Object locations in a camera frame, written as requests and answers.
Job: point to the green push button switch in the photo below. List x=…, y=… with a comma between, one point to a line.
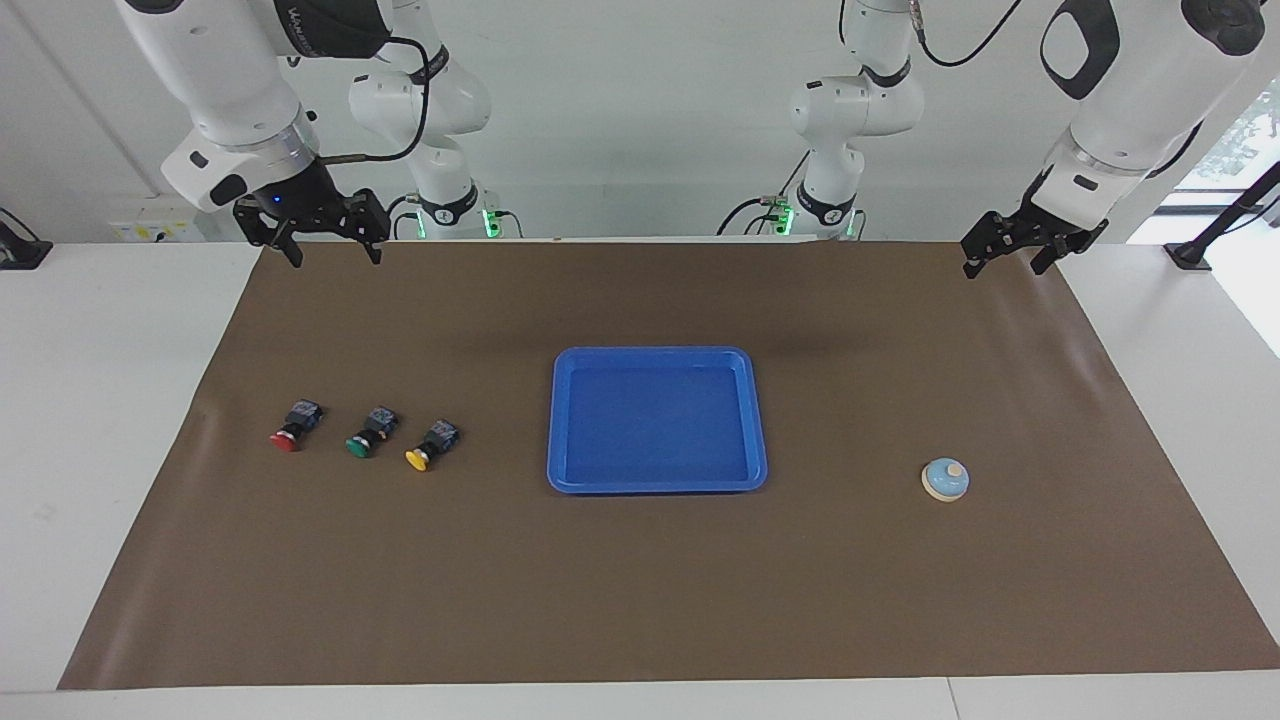
x=368, y=436

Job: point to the red push button switch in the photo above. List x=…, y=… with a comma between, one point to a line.
x=292, y=430

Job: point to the black camera stand pole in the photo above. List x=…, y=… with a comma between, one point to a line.
x=1225, y=215

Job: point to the white wall socket box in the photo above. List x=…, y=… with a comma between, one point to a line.
x=150, y=225

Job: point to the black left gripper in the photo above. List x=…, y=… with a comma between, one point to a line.
x=1030, y=232

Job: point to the window with green foliage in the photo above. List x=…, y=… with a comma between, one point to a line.
x=1240, y=140

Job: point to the light blue call bell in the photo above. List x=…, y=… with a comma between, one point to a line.
x=944, y=480

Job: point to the black table clamp mount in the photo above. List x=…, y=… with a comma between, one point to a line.
x=20, y=250

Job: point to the brown table mat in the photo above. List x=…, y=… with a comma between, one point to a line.
x=640, y=580

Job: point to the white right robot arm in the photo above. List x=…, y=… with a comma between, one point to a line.
x=230, y=80

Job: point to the blue plastic tray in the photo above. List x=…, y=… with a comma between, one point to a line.
x=655, y=425

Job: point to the yellow push button switch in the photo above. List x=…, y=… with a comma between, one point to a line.
x=428, y=449

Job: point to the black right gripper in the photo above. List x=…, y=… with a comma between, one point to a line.
x=300, y=205

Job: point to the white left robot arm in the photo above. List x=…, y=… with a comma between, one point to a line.
x=1140, y=90

